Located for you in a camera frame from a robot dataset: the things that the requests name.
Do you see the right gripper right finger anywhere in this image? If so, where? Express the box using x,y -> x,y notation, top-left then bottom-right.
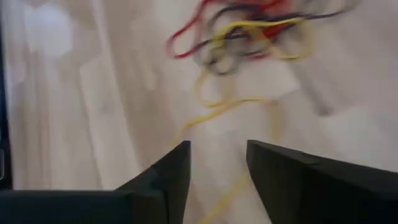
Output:
246,139 -> 398,224

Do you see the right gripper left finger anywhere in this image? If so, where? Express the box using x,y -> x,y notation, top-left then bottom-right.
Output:
0,140 -> 192,224

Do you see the yellow rubber band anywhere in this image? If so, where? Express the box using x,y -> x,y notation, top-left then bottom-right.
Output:
172,67 -> 282,224
211,17 -> 313,62

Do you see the red rubber band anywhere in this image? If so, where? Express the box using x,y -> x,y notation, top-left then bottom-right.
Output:
165,0 -> 218,60
248,0 -> 290,38

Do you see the black aluminium table frame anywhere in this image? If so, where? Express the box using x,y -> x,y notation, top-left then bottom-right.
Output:
0,18 -> 13,190

